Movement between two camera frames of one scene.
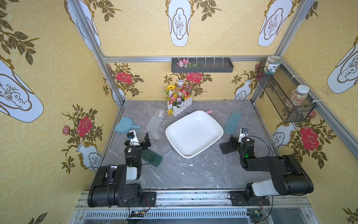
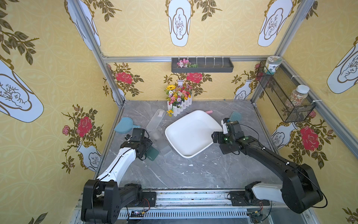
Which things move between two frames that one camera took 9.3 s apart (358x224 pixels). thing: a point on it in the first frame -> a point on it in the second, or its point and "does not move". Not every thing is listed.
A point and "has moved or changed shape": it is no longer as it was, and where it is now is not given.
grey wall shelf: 201,64 does not move
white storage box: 193,133 does not move
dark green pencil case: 151,157 has moved or changed shape
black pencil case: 226,148 does not move
